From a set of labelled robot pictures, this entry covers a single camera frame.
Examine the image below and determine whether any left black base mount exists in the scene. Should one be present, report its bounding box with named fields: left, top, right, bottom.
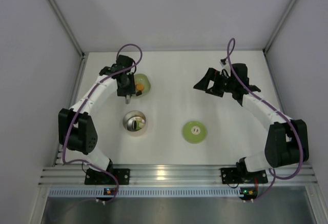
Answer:
left=84, top=169, right=130, bottom=185

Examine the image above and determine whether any right aluminium frame post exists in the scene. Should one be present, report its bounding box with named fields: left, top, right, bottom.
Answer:
left=262, top=0, right=299, bottom=56

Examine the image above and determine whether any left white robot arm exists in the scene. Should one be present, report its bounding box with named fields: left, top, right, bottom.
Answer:
left=58, top=55, right=136, bottom=172

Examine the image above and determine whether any green round lid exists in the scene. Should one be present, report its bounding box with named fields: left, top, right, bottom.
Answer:
left=182, top=120, right=207, bottom=144

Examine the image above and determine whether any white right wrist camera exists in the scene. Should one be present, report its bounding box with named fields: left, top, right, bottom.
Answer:
left=220, top=58, right=231, bottom=75

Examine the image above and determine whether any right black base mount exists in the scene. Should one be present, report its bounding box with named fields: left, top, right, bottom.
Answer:
left=220, top=167, right=243, bottom=185

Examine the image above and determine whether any black round food piece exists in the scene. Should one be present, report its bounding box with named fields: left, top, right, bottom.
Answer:
left=132, top=120, right=138, bottom=130

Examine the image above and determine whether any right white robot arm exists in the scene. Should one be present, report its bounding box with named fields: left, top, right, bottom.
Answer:
left=193, top=63, right=309, bottom=175

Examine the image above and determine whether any green round food piece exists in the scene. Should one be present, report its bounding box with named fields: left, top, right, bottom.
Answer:
left=138, top=123, right=145, bottom=129

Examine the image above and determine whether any grey slotted cable duct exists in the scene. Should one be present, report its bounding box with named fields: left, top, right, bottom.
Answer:
left=48, top=187, right=243, bottom=198

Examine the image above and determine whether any left aluminium frame post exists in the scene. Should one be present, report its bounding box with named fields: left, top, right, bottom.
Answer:
left=46, top=0, right=85, bottom=59

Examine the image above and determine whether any aluminium mounting rail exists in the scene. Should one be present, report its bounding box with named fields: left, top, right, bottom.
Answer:
left=38, top=164, right=318, bottom=187

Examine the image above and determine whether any orange food piece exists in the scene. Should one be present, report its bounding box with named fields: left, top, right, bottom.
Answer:
left=136, top=84, right=144, bottom=91

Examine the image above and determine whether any aluminium frame post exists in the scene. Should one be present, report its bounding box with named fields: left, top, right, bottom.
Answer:
left=262, top=0, right=299, bottom=56
left=46, top=0, right=85, bottom=59

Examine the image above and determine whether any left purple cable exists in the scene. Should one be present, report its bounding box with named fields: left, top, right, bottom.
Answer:
left=61, top=43, right=144, bottom=204

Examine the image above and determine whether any steel lunch box bowl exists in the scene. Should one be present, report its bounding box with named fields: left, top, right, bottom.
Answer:
left=122, top=110, right=147, bottom=132

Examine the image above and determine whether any purple cable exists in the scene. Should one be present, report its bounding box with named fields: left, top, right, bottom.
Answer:
left=61, top=43, right=144, bottom=204
left=227, top=38, right=304, bottom=204

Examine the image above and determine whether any green food tray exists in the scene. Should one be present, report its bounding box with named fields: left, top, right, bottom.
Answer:
left=132, top=73, right=151, bottom=98

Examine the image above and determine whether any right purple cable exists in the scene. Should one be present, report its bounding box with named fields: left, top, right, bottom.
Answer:
left=227, top=38, right=304, bottom=204

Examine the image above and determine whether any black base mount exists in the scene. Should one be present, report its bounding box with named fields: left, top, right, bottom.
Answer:
left=84, top=169, right=130, bottom=185
left=220, top=167, right=243, bottom=185

